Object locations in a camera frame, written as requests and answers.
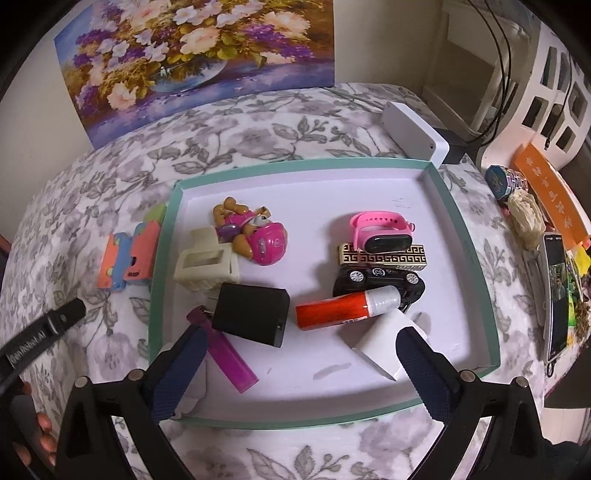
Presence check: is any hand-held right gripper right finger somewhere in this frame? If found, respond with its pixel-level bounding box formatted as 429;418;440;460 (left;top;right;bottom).
395;326;549;480

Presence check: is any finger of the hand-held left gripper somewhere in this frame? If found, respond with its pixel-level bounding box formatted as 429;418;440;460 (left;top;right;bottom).
53;298;87;330

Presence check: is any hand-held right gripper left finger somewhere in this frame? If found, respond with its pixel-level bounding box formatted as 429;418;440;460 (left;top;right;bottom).
55;324;209;480

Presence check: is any magenta lighter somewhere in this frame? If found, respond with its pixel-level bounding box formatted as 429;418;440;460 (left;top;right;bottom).
187;307;259;394

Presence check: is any white charger block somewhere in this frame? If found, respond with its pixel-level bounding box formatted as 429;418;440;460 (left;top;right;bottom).
342;308;432;381

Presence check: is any orange blue toy block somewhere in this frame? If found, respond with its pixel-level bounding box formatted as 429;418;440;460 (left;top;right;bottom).
98;232;139;294

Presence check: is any black charger block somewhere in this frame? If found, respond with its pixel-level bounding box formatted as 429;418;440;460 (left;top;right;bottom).
203;282;291;348

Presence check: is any cream claw hair clip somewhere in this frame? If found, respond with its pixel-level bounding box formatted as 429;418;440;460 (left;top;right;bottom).
173;227;241;292

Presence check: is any orange glue tube white cap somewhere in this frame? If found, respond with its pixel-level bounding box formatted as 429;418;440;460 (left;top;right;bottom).
295;285;402;331

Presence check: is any black toy car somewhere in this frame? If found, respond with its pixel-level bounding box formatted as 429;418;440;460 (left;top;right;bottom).
332;265;426;310

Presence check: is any pink dog toy figure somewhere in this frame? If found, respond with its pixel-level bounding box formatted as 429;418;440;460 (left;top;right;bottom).
212;197;289;267

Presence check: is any pink smart band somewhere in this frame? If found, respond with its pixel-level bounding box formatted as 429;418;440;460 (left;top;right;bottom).
349;211;419;254

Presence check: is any teal-rimmed white tray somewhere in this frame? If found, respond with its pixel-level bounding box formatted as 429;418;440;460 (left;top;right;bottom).
148;158;502;430

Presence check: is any person's left hand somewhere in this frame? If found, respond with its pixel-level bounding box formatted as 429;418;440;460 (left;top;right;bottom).
11;381;58;469

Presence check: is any grey metal tool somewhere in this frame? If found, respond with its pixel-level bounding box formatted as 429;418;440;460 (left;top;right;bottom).
524;249;550;324

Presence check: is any smartphone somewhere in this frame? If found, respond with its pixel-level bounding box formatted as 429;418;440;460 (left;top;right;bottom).
540;232;571;363

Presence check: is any cream crumpled cloth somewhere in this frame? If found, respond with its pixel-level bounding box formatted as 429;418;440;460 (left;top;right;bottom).
505;189;546;247

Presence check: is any round blue tin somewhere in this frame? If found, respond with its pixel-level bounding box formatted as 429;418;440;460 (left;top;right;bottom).
485;165;527;200

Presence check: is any orange box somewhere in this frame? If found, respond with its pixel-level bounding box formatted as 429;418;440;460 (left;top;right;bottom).
510;143;591;247

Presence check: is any white cutout rack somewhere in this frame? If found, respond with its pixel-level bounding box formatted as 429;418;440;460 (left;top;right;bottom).
475;0;591;176

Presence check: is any white power bank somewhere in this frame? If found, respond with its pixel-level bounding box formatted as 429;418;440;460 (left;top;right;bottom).
381;102;450;167

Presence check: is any flower painting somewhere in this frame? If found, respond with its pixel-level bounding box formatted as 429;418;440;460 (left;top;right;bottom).
54;0;334;149

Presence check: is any black cable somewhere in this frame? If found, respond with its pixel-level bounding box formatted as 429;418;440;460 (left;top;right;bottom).
475;0;518;141

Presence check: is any white wooden frame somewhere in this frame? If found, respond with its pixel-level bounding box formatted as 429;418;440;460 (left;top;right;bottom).
422;0;504;134

